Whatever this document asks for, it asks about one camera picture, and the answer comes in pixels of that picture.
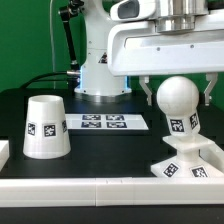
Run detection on white right fence wall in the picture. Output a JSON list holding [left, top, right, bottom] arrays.
[[200, 144, 224, 173]]

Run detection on black cable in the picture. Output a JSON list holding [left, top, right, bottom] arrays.
[[19, 69, 82, 90]]

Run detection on white lamp bulb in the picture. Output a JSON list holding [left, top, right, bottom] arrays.
[[156, 76, 200, 138]]

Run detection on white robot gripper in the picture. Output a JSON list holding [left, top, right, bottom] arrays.
[[107, 18, 224, 106]]

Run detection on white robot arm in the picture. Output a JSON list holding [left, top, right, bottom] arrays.
[[75, 0, 224, 102]]

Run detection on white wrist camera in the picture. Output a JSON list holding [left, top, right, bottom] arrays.
[[110, 0, 156, 22]]

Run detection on white front fence wall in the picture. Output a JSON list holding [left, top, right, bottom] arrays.
[[0, 178, 224, 207]]

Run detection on white lamp base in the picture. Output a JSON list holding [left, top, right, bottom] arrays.
[[151, 134, 224, 178]]

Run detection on white lamp shade cone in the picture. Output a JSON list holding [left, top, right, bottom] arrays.
[[23, 95, 71, 159]]

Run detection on white left fence wall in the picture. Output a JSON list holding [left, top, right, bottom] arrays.
[[0, 140, 9, 171]]

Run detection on white marker sheet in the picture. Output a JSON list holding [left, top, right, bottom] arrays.
[[66, 114, 148, 130]]

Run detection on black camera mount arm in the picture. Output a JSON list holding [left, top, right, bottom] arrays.
[[58, 0, 85, 72]]

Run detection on white hanging cable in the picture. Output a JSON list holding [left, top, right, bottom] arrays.
[[49, 0, 57, 90]]

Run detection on white fence wall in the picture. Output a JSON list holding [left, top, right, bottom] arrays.
[[200, 144, 224, 173], [0, 140, 9, 171], [0, 178, 224, 207]]

